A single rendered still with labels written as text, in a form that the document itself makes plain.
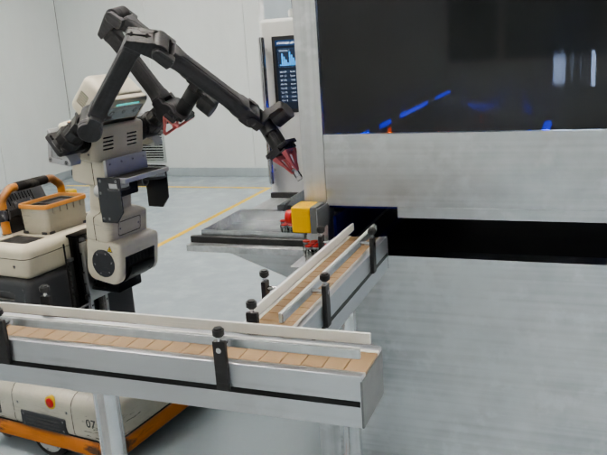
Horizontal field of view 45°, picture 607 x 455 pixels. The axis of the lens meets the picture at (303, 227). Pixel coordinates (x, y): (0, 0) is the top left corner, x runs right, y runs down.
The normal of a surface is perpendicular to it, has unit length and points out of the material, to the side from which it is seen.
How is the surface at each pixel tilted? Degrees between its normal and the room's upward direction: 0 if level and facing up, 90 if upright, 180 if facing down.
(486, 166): 90
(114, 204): 90
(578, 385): 90
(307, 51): 90
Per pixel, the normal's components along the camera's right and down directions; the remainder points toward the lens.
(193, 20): -0.35, 0.26
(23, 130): 0.93, 0.03
